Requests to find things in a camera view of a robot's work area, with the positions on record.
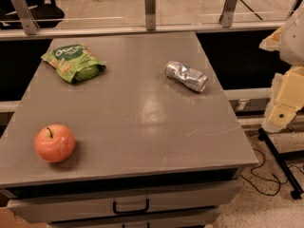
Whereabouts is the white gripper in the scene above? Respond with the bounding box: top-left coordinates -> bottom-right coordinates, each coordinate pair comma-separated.
259,27 -> 304,133

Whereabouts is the crushed silver redbull can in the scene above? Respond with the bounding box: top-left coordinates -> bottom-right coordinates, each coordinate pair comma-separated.
164,61 -> 208,93

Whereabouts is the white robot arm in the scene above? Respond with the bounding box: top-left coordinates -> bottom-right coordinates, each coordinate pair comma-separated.
259,8 -> 304,133

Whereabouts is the red apple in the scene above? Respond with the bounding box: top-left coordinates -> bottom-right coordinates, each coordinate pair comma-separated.
34,124 -> 76,163

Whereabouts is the black floor stand bar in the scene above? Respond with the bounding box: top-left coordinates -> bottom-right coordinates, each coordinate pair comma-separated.
258,128 -> 304,200

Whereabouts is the grey lower drawer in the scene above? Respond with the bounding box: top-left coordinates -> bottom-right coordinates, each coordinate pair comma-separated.
47,208 -> 219,228

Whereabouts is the grey drawer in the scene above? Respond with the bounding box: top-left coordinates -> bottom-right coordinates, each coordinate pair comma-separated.
8,180 -> 241,223
47,208 -> 219,228

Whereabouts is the green chip bag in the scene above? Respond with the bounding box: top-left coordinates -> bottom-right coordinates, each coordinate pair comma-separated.
41,44 -> 106,84

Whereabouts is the grey top drawer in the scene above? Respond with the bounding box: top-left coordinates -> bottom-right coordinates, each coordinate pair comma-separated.
8,180 -> 241,223

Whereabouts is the black office chair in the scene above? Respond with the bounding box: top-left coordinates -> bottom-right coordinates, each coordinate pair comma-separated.
0,0 -> 65,29

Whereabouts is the right metal rail bracket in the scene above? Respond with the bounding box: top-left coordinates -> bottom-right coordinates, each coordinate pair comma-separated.
219,0 -> 238,28

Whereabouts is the metal rail bracket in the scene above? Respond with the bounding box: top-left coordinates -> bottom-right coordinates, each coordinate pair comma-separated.
10,0 -> 39,35
144,0 -> 156,30
219,0 -> 238,28

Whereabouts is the black floor cable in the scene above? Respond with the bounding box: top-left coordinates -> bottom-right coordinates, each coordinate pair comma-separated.
240,147 -> 304,198

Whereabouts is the horizontal metal rail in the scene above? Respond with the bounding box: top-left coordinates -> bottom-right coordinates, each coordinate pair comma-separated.
0,21 -> 285,41

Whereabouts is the middle metal rail bracket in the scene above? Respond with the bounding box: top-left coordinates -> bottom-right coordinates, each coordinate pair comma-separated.
144,0 -> 156,30

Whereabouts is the black drawer handle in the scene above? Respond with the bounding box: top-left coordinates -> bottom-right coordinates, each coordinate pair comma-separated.
112,199 -> 150,216

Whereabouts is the left metal rail bracket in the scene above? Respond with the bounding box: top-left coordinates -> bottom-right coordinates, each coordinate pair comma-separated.
10,0 -> 39,35

